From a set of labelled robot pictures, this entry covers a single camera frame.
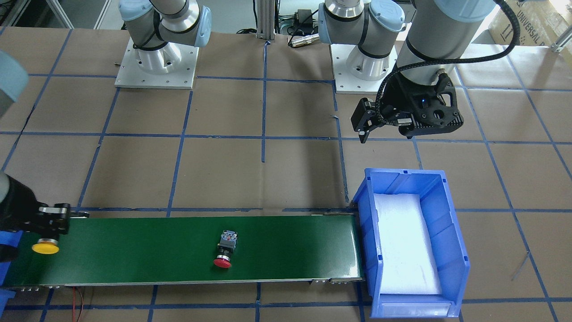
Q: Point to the blue plastic bin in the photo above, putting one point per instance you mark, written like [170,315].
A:
[7,241]
[446,239]

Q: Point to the white foam pad bin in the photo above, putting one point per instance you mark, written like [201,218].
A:
[409,266]

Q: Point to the aluminium frame post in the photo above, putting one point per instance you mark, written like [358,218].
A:
[266,11]

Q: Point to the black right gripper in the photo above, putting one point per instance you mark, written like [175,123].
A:
[22,209]

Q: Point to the black power adapter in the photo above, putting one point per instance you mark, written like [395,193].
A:
[303,18]

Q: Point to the yellow mushroom push button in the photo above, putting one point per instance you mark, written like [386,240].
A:
[46,246]

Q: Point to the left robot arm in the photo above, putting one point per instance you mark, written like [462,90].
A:
[440,32]

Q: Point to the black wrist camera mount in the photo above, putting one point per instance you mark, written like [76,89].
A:
[433,109]

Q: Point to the red mushroom push button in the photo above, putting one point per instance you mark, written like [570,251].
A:
[225,249]

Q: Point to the green conveyor belt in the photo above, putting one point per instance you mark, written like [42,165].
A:
[193,250]

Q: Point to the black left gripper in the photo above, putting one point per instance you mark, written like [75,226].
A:
[401,100]

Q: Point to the cardboard box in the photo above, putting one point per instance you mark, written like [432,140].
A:
[541,22]

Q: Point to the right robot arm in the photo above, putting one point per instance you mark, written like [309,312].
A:
[165,38]

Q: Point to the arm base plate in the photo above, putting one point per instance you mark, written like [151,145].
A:
[171,67]
[356,73]

